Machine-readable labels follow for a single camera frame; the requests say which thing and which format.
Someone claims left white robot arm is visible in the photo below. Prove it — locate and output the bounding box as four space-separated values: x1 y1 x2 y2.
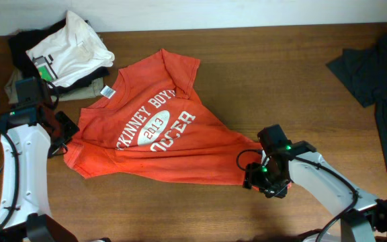
0 108 79 241

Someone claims beige folded garment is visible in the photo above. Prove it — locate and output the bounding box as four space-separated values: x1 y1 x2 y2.
4 68 104 104

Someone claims black folded garment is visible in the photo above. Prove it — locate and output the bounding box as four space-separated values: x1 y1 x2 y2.
8 19 110 94

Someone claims orange soccer t-shirt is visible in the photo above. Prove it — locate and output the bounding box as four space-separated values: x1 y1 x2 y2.
63 49 264 186

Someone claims white folded t-shirt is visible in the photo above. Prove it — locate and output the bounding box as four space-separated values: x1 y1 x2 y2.
26 11 115 87

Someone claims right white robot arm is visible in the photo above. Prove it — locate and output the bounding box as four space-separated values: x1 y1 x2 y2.
243 140 387 241

